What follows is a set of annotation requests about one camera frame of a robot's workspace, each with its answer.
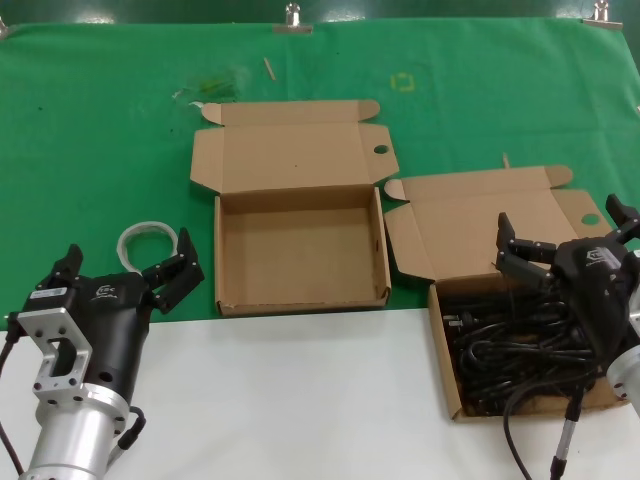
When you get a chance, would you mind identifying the silver right camera bracket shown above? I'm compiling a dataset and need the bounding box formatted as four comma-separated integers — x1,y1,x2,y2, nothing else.
627,259,640,329

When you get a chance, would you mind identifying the black left arm connector cable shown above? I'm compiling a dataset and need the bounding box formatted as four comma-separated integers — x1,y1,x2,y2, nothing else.
110,405,148,469

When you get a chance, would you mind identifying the clear tape roll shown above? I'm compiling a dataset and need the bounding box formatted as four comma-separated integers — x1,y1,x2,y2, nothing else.
116,220,180,275

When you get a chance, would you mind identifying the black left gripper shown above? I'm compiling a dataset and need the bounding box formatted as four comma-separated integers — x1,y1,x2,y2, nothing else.
38,227,206,402

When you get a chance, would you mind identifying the silver left camera bracket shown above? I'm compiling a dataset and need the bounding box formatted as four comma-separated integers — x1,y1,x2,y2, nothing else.
8,305,95,404

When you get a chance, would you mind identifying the right arm cable silver connector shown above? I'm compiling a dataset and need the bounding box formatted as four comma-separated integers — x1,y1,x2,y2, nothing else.
501,372,586,480

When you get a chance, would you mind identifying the green table cloth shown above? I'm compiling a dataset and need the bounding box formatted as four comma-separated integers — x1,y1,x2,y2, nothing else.
0,17,640,332

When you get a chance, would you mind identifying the thin black left camera cable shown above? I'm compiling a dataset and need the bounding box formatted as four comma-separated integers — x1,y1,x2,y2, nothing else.
0,312,25,476

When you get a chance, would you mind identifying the silver binder clip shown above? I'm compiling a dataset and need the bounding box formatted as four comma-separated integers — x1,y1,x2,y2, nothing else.
582,0,624,30
273,2,314,35

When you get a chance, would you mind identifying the silver camera bracket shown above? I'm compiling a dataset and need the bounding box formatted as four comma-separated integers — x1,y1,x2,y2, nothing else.
627,259,640,329
8,305,95,404

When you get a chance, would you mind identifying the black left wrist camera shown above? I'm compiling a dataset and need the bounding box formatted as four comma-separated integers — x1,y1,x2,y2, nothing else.
28,285,71,314

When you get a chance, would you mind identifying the open cardboard box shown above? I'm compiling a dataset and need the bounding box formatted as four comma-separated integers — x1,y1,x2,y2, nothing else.
188,98,399,318
383,164,632,424

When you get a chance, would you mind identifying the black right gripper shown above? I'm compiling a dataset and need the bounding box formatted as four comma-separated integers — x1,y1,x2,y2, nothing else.
495,193,640,372

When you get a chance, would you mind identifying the clear plastic wrapper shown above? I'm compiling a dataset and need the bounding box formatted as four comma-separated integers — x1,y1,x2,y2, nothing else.
171,67,249,109

